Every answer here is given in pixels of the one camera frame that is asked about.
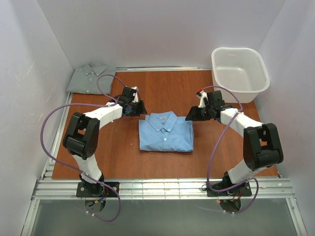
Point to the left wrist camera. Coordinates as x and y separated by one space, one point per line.
134 94

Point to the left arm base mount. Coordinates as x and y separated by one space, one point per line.
88 190

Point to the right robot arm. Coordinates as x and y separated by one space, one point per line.
261 143

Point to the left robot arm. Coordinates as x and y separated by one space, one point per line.
81 137

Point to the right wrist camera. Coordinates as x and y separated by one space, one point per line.
202 95

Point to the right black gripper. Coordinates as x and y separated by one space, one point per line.
199 113

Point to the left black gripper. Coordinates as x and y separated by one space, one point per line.
136 108

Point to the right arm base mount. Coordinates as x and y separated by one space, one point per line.
242 190

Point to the grey shirt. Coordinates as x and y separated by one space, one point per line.
84 79

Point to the white plastic basket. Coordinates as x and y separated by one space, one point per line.
240 70

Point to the light blue long sleeve shirt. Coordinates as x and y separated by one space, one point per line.
166 132

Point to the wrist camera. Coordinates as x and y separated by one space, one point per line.
134 94
202 95

